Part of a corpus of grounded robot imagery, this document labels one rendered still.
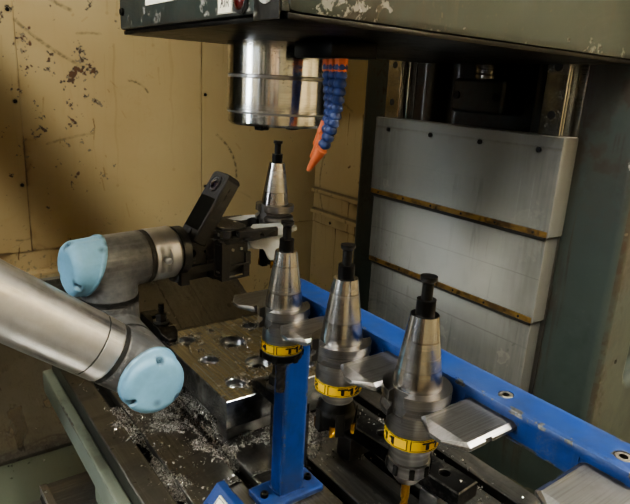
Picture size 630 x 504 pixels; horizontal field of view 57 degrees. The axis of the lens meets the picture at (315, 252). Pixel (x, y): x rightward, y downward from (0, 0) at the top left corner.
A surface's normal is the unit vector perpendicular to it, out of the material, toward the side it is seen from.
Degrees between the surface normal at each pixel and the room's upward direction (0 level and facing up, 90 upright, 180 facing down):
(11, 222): 90
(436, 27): 113
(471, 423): 0
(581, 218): 90
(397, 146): 90
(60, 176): 90
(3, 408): 24
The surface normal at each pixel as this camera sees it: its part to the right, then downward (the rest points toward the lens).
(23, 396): 0.29, -0.77
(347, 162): -0.81, 0.12
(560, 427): 0.05, -0.96
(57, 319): 0.74, -0.11
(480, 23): 0.59, 0.25
